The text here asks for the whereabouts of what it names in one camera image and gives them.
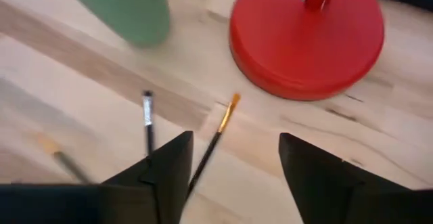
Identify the thin paintbrush with gold ferrule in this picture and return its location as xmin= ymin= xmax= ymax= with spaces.
xmin=185 ymin=93 xmax=242 ymax=200

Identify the paintbrush with silver ferrule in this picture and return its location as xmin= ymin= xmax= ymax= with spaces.
xmin=141 ymin=90 xmax=156 ymax=156

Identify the wide orange bristle paintbrush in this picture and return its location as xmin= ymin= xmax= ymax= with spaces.
xmin=35 ymin=134 xmax=93 ymax=184

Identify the red desk lamp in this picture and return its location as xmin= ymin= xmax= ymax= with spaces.
xmin=229 ymin=0 xmax=386 ymax=102

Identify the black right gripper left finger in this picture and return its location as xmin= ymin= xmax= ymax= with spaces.
xmin=0 ymin=131 xmax=194 ymax=224

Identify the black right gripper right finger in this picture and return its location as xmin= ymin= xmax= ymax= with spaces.
xmin=279 ymin=132 xmax=433 ymax=224

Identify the green plastic cup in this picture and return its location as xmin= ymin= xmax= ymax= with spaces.
xmin=55 ymin=0 xmax=172 ymax=48

